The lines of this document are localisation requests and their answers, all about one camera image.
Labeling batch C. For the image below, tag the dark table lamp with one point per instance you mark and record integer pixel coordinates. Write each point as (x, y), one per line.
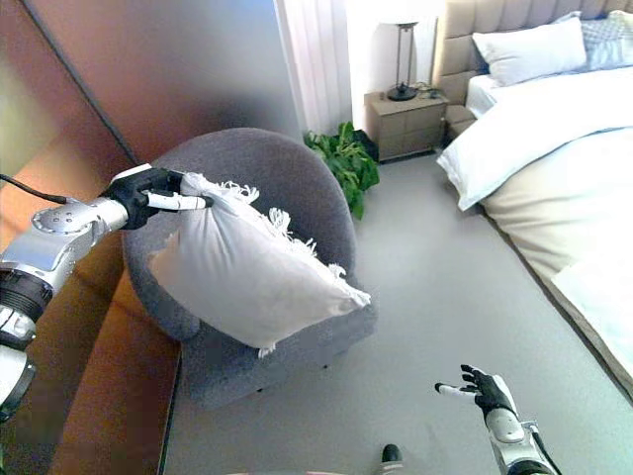
(403, 91)

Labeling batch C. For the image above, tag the white bed sheet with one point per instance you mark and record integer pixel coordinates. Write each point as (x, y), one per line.
(603, 307)

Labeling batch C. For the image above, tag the brown wooden desk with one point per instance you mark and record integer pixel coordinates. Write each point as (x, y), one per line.
(99, 371)

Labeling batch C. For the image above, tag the white curtain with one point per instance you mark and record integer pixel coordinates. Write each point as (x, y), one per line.
(316, 64)

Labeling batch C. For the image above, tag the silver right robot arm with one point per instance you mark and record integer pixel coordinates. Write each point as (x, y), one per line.
(509, 440)

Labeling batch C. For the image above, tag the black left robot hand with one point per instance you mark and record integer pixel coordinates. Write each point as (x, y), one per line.
(136, 193)

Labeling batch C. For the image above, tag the white tasselled pillow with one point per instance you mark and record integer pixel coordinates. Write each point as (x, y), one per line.
(247, 277)

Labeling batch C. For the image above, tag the blue patterned bed pillow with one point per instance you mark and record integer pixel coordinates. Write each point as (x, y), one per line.
(608, 44)

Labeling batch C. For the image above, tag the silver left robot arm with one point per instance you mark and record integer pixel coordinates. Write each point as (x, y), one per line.
(54, 237)

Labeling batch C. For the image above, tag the small dark nightstand item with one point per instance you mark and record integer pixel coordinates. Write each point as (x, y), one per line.
(433, 92)

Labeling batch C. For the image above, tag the green potted plant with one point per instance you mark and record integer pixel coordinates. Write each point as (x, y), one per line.
(351, 163)

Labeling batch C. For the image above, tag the white duvet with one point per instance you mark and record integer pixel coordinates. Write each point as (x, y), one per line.
(544, 128)

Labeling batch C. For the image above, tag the beige padded headboard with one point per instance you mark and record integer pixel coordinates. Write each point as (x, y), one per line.
(455, 49)

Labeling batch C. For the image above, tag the silver right robot leg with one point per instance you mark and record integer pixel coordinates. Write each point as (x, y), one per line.
(391, 457)

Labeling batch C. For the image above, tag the beige nightstand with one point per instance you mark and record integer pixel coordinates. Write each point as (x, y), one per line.
(408, 123)

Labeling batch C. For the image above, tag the white bed pillow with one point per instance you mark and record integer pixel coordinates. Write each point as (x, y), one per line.
(529, 49)

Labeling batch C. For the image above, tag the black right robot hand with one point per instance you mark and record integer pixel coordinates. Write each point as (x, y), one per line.
(492, 391)

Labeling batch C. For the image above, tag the grey fabric sofa chair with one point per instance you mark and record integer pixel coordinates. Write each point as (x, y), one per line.
(277, 163)

